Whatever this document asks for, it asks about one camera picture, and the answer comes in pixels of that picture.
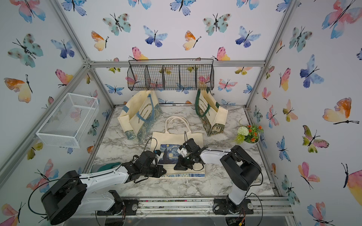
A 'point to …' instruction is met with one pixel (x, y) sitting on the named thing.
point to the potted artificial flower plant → (249, 135)
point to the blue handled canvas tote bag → (140, 117)
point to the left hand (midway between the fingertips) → (167, 171)
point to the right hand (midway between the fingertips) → (174, 168)
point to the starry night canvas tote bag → (177, 131)
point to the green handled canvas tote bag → (213, 116)
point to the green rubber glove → (108, 165)
